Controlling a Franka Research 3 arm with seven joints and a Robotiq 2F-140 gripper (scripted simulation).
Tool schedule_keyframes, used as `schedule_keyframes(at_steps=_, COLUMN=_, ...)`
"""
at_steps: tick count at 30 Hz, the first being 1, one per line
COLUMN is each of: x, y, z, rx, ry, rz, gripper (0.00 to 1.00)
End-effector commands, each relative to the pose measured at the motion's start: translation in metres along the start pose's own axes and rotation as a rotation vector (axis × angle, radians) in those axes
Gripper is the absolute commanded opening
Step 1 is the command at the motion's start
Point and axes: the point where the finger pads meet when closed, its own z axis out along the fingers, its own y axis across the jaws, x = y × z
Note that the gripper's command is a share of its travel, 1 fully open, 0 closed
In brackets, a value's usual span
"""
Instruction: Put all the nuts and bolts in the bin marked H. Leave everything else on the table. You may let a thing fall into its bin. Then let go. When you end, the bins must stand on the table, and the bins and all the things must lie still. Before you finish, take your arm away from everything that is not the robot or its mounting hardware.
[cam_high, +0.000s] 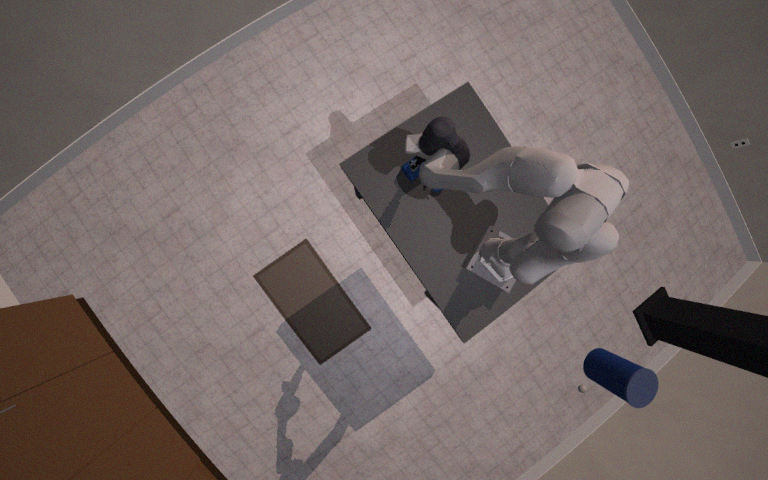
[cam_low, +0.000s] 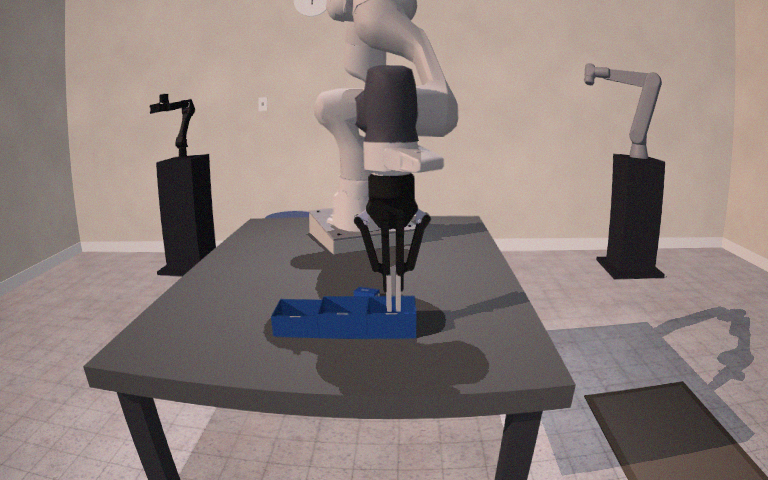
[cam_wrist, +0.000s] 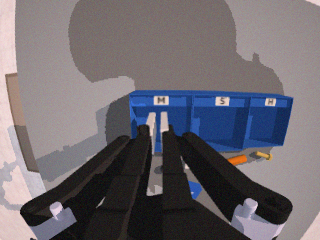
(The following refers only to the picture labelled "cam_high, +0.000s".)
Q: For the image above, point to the blue rack of bins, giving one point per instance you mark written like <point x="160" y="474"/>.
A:
<point x="408" y="170"/>

